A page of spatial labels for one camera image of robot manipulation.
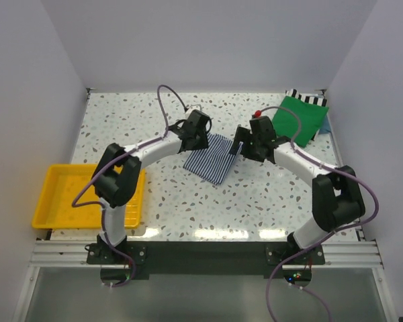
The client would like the yellow plastic tray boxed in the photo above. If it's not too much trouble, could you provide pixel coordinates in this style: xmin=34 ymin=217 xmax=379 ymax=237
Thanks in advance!
xmin=32 ymin=164 xmax=146 ymax=229

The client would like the blue folded tank top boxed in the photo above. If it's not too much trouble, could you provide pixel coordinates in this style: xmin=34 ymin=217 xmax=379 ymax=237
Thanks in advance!
xmin=318 ymin=115 xmax=331 ymax=135

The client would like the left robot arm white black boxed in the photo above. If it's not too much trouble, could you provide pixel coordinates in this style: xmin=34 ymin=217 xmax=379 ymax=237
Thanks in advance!
xmin=93 ymin=109 xmax=212 ymax=263

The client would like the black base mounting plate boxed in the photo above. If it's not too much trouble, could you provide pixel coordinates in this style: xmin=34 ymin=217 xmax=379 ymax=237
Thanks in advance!
xmin=86 ymin=240 xmax=326 ymax=282

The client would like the green tank top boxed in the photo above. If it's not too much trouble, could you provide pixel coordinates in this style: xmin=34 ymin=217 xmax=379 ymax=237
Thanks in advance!
xmin=271 ymin=95 xmax=330 ymax=148

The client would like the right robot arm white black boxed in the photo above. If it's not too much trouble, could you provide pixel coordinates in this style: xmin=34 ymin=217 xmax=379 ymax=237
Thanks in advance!
xmin=229 ymin=116 xmax=365 ymax=264

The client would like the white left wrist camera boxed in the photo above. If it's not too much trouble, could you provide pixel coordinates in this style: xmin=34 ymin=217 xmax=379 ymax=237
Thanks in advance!
xmin=185 ymin=104 xmax=202 ymax=118

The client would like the aluminium front rail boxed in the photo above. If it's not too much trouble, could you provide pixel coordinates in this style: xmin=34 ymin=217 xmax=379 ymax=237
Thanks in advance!
xmin=30 ymin=240 xmax=383 ymax=268

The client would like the black white striped folded top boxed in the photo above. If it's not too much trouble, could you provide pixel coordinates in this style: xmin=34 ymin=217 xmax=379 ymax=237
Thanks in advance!
xmin=284 ymin=87 xmax=328 ymax=142

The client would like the blue white striped tank top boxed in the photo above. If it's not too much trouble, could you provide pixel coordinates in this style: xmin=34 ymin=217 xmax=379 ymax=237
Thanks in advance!
xmin=183 ymin=133 xmax=242 ymax=185

